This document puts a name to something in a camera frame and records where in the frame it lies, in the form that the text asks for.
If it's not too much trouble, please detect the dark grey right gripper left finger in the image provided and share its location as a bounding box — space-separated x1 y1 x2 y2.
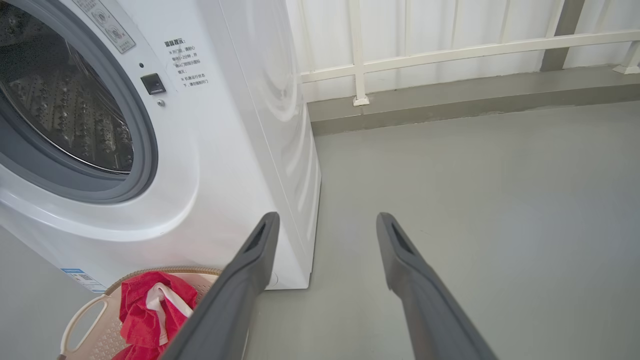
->
160 212 281 360

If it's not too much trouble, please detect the cream perforated laundry basket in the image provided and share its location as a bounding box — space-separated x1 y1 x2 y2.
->
57 266 249 360

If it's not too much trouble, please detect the black door latch socket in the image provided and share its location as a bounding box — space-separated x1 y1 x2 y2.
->
140 73 167 96

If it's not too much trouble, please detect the red garment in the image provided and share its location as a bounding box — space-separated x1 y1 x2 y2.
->
112 271 199 360

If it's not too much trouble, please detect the white metal railing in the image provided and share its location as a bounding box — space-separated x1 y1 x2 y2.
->
287 0 640 107

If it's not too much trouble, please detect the blue energy label sticker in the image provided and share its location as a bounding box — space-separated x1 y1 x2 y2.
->
61 268 107 293

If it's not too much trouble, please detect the grey pictogram instruction sticker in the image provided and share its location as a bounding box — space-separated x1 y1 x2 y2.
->
72 0 137 54

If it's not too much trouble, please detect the white front-load washing machine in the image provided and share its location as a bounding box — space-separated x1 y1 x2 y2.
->
0 0 322 293

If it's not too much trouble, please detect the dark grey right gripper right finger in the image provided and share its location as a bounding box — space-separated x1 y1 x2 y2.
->
376 212 498 360

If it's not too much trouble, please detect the stainless steel washing machine drum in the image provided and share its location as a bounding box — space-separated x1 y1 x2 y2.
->
0 2 135 175

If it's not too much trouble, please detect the printed warning text sticker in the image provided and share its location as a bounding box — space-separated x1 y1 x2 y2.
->
162 37 211 91

